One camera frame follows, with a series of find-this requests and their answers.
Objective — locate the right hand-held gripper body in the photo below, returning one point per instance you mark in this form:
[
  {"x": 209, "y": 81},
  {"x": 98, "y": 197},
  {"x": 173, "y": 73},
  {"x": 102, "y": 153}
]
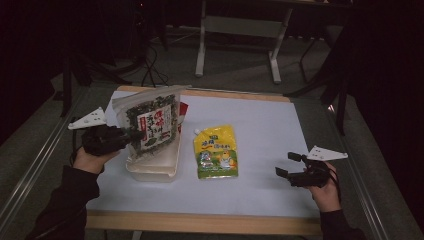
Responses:
[{"x": 313, "y": 173}]

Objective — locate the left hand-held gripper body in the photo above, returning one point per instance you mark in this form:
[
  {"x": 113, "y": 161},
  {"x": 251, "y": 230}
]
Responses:
[{"x": 100, "y": 140}]

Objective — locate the clear dried seaweed bag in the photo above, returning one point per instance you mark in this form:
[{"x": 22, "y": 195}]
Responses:
[{"x": 155, "y": 123}]

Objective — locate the white divided lunch box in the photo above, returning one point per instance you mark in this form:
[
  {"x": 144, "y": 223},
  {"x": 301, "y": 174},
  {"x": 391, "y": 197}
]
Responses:
[{"x": 156, "y": 168}]

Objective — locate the red seasoning packet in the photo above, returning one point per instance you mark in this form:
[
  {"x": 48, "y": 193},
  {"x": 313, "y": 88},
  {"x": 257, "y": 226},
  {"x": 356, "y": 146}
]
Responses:
[{"x": 183, "y": 115}]

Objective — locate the person's left hand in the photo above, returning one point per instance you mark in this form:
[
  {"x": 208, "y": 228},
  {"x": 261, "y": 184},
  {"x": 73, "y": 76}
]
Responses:
[{"x": 90, "y": 161}]

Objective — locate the person's right hand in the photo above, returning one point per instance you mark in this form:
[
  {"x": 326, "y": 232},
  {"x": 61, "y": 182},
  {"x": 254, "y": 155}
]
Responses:
[{"x": 325, "y": 196}]

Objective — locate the white table mat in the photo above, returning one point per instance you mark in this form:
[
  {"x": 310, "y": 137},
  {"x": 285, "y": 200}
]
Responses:
[{"x": 260, "y": 133}]

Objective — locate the black metal stand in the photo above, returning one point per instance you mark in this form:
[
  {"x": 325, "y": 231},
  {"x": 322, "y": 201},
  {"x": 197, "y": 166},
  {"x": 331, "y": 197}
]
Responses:
[
  {"x": 340, "y": 100},
  {"x": 68, "y": 86}
]

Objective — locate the yellow spouted sauce pouch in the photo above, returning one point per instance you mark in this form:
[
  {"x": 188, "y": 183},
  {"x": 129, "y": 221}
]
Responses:
[{"x": 216, "y": 151}]

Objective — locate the metal floor rail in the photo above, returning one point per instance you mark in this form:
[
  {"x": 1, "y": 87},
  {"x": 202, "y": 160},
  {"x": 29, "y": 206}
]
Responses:
[
  {"x": 30, "y": 170},
  {"x": 360, "y": 180}
]

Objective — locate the white desk frame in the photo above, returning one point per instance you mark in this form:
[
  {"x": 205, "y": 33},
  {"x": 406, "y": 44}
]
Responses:
[{"x": 240, "y": 26}]

